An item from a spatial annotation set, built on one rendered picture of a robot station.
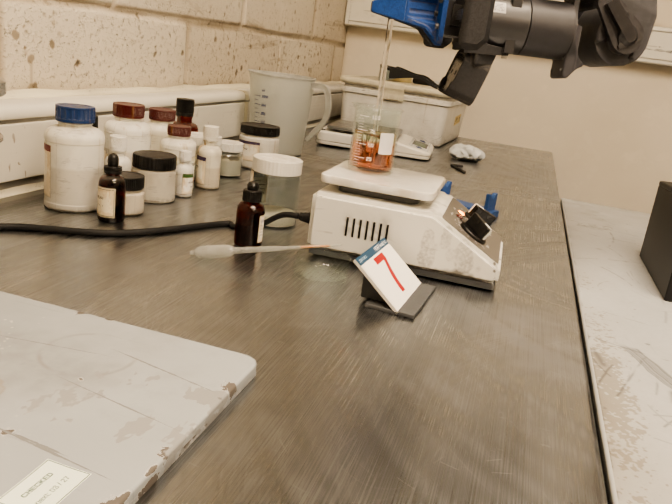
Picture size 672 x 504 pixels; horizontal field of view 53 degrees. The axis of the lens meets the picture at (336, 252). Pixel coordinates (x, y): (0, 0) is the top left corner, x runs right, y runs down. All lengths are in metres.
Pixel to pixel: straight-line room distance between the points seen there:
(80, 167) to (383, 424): 0.49
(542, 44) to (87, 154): 0.49
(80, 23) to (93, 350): 0.63
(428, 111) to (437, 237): 1.11
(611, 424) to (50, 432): 0.34
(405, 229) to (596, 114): 1.49
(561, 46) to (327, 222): 0.30
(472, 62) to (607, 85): 1.42
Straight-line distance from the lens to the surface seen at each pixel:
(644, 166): 2.15
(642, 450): 0.48
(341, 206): 0.69
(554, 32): 0.74
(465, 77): 0.72
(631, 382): 0.57
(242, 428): 0.40
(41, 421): 0.39
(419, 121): 1.78
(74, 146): 0.79
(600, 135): 2.13
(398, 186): 0.68
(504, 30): 0.72
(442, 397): 0.47
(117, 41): 1.08
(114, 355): 0.45
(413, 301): 0.61
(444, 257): 0.68
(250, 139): 1.14
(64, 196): 0.80
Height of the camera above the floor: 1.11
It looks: 17 degrees down
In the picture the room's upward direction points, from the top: 8 degrees clockwise
